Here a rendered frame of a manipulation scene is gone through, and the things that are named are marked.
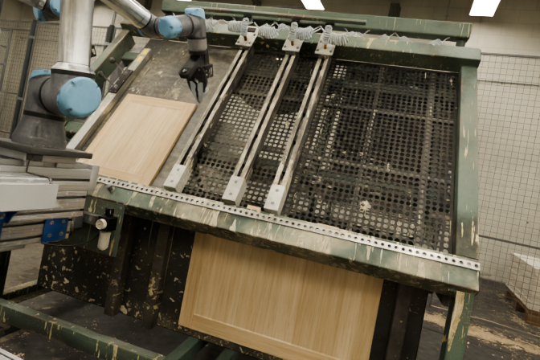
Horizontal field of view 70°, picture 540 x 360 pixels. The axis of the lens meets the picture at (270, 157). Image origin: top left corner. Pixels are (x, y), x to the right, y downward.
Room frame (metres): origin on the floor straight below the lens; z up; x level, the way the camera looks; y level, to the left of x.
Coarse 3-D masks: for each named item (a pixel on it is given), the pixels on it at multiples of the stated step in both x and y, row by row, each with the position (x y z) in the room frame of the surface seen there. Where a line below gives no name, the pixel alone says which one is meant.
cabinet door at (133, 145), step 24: (144, 96) 2.20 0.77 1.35; (120, 120) 2.11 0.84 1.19; (144, 120) 2.09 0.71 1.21; (168, 120) 2.07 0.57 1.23; (96, 144) 2.01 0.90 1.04; (120, 144) 2.00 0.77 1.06; (144, 144) 1.98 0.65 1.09; (168, 144) 1.96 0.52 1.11; (120, 168) 1.90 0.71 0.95; (144, 168) 1.88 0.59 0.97
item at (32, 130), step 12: (24, 120) 1.16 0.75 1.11; (36, 120) 1.16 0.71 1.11; (48, 120) 1.17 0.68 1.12; (60, 120) 1.21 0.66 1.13; (24, 132) 1.14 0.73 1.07; (36, 132) 1.16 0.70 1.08; (48, 132) 1.17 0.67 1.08; (60, 132) 1.20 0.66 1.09; (36, 144) 1.15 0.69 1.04; (48, 144) 1.17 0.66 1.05; (60, 144) 1.20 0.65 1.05
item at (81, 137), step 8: (144, 48) 2.45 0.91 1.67; (144, 56) 2.40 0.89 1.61; (136, 64) 2.36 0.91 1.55; (144, 64) 2.41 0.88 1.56; (136, 72) 2.35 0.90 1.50; (128, 80) 2.29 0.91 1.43; (120, 88) 2.23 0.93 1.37; (112, 96) 2.20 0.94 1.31; (120, 96) 2.25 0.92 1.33; (104, 104) 2.16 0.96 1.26; (112, 104) 2.20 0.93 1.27; (96, 112) 2.13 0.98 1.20; (104, 112) 2.15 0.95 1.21; (88, 120) 2.10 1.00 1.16; (96, 120) 2.10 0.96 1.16; (88, 128) 2.06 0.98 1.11; (96, 128) 2.11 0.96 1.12; (80, 136) 2.03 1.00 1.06; (88, 136) 2.06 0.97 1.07; (72, 144) 2.00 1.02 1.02; (80, 144) 2.02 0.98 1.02
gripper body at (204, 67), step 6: (192, 54) 1.51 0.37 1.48; (198, 54) 1.50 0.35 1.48; (204, 54) 1.55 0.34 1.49; (204, 60) 1.56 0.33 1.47; (198, 66) 1.53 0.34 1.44; (204, 66) 1.54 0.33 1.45; (210, 66) 1.57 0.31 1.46; (198, 72) 1.53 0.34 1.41; (204, 72) 1.54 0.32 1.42; (210, 72) 1.58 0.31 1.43; (192, 78) 1.56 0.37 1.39; (198, 78) 1.54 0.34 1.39
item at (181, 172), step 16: (240, 32) 2.23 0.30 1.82; (256, 32) 2.32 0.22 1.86; (240, 48) 2.29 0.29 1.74; (240, 64) 2.21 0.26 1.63; (224, 80) 2.13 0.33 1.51; (224, 96) 2.07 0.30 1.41; (208, 112) 2.00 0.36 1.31; (208, 128) 1.94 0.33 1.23; (192, 144) 1.89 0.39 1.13; (192, 160) 1.84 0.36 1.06; (176, 176) 1.76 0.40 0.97
